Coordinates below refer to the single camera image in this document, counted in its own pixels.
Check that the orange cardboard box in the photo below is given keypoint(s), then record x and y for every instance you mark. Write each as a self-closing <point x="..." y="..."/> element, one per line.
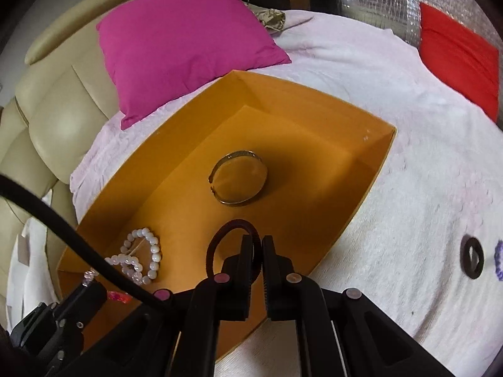
<point x="188" y="165"/>

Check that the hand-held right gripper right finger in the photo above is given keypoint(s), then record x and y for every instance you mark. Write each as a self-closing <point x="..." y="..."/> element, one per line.
<point x="269" y="271"/>

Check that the white cloth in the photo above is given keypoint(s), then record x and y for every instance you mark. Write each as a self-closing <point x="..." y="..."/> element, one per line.
<point x="27" y="267"/>

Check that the beige leather sofa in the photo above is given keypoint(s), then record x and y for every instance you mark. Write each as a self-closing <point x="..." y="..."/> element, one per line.
<point x="59" y="125"/>

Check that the patterned grey cloth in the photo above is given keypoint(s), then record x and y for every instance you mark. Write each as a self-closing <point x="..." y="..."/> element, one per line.
<point x="271" y="19"/>

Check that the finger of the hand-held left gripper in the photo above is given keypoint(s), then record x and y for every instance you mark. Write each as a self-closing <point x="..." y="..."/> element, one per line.
<point x="88" y="300"/>

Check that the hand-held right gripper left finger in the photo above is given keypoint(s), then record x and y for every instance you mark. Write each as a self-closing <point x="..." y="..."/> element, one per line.
<point x="245" y="271"/>

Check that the gold bangle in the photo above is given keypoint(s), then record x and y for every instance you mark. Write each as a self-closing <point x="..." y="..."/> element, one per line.
<point x="214" y="172"/>

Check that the red pillow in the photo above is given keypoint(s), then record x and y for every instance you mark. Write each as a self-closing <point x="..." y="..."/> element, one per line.
<point x="456" y="51"/>

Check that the magenta pillow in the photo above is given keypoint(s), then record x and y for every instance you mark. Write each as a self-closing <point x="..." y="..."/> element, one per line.
<point x="177" y="39"/>

